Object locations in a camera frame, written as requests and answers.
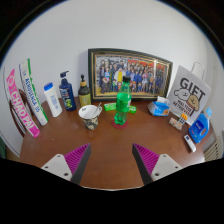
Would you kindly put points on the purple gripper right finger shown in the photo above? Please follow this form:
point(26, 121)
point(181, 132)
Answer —
point(152, 166)

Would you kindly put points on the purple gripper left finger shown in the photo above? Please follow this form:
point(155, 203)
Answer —
point(71, 166)

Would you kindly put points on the green plastic soda bottle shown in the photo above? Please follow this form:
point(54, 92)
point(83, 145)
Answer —
point(123, 102)

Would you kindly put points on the white remote control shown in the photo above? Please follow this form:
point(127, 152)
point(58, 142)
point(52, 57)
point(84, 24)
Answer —
point(190, 143)

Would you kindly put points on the red round coaster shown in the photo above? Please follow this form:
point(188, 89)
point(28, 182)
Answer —
point(118, 126)

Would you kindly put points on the camouflage paper cup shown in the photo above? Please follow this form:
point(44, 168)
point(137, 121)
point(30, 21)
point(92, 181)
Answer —
point(86, 114)

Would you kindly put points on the green small box right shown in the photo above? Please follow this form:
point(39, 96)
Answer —
point(132, 109)

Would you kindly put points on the green small box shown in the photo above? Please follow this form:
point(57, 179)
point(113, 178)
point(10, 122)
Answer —
point(132, 109)
point(110, 106)

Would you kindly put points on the spoon in cup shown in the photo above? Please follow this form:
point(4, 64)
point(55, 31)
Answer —
point(97, 109)

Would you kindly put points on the blue detergent bottle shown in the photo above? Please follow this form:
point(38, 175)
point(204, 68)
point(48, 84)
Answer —
point(199, 129)

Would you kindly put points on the pink Chaopai tube box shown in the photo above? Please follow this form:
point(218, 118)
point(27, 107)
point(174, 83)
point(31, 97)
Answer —
point(19, 106)

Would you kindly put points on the green small box left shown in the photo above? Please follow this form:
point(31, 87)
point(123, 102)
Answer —
point(110, 106)

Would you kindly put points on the amber pump bottle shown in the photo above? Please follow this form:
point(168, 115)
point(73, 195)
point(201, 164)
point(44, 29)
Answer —
point(84, 93)

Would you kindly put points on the white lotion bottle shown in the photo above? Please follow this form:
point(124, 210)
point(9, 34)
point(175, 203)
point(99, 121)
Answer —
point(52, 99)

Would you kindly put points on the dark blue pump bottle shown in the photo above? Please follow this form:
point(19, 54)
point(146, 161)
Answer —
point(67, 93)

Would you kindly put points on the brown wooden chair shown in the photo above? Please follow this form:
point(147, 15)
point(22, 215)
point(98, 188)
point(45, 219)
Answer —
point(19, 125)

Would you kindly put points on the white gift paper bag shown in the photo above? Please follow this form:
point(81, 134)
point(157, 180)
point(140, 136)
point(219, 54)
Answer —
point(189, 92)

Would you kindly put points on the framed group photo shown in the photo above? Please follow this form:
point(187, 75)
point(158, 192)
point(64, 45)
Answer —
point(149, 75)

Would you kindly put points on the white blue tube box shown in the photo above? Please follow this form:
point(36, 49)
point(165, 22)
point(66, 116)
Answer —
point(29, 89)

